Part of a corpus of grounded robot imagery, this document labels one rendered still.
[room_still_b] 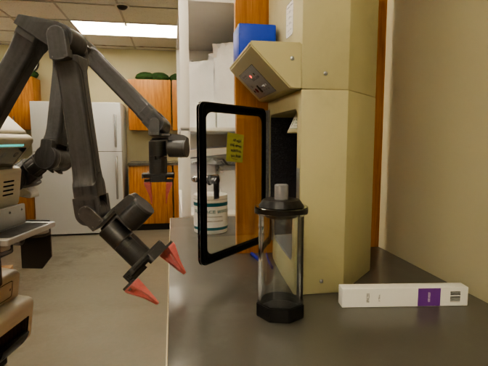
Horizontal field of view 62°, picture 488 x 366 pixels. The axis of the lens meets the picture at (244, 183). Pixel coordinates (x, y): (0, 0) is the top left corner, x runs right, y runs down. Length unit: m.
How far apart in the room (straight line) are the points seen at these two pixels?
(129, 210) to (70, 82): 0.31
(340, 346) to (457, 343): 0.21
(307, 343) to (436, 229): 0.60
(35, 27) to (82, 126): 0.22
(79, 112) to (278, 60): 0.45
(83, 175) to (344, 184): 0.59
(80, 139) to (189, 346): 0.50
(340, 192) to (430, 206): 0.37
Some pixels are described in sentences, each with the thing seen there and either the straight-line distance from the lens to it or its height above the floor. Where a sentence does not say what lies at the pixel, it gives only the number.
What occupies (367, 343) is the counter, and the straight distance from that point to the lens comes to 0.81.
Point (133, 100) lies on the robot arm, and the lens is 1.37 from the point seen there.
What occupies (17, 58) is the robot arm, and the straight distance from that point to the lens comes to 1.04.
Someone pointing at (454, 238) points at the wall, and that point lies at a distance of 1.19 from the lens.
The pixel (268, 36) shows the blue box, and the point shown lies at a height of 1.57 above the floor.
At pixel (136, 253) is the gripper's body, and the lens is 0.96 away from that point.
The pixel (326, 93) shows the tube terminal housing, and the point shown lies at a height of 1.40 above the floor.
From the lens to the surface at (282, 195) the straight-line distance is 0.81.
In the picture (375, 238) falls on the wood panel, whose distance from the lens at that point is 1.45.
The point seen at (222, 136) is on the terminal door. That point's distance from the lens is 1.04.
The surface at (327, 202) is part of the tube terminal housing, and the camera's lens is 0.95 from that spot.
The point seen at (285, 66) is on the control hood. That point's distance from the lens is 0.92.
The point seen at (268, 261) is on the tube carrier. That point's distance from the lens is 0.81.
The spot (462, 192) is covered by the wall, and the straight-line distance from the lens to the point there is 1.16.
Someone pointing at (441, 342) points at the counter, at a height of 0.94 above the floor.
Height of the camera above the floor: 1.30
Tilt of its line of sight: 6 degrees down
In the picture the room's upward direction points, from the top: straight up
